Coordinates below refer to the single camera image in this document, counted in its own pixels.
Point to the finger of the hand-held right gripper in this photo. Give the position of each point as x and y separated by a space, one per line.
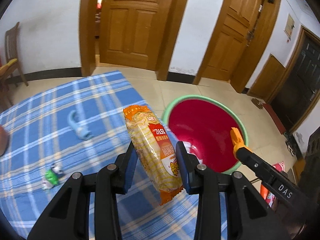
247 156

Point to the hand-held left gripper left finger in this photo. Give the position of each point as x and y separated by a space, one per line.
130 170

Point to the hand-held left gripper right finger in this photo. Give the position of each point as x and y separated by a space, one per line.
182 170

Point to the orange yellow snack packet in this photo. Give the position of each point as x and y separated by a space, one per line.
150 142

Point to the red basin with green rim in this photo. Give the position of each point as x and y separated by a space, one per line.
207 130

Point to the red white bag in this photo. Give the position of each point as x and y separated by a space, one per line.
266 195

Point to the red floor mat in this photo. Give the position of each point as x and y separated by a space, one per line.
275 117

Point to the pair of grey shoes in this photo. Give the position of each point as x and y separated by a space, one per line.
293 142

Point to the brown shoes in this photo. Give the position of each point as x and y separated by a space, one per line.
257 103

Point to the light blue plastic hook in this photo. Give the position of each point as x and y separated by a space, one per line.
80 131

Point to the green white wrapper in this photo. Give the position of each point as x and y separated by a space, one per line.
51 177

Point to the small wooden cabinet door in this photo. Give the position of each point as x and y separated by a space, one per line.
268 77

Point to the dark metal door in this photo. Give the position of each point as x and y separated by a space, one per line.
300 80

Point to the blue plaid tablecloth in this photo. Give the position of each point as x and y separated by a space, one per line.
75 92

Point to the metal door lock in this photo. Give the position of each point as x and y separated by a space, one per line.
250 37

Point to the closed wooden door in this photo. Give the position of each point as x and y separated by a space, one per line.
230 35

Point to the brown egg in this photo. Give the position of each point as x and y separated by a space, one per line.
3 142

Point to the open wooden door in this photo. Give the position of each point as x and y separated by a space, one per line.
132 30

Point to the yellow seat cushion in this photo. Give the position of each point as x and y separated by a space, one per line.
7 66

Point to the wooden chair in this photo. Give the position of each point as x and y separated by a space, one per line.
12 42

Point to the wooden door frame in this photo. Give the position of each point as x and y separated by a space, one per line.
172 30
260 62

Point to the beige wall panel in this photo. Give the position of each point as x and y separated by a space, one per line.
290 27

